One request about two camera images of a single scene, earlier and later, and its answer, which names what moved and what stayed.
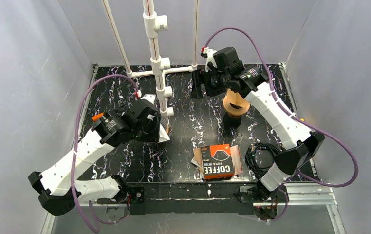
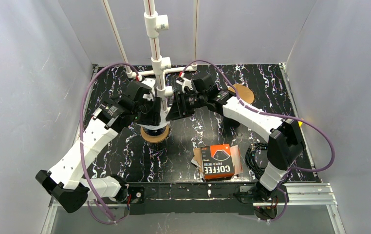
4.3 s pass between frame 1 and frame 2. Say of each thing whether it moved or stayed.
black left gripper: moved
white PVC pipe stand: stayed
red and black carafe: stayed
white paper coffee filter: moved
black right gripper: moved
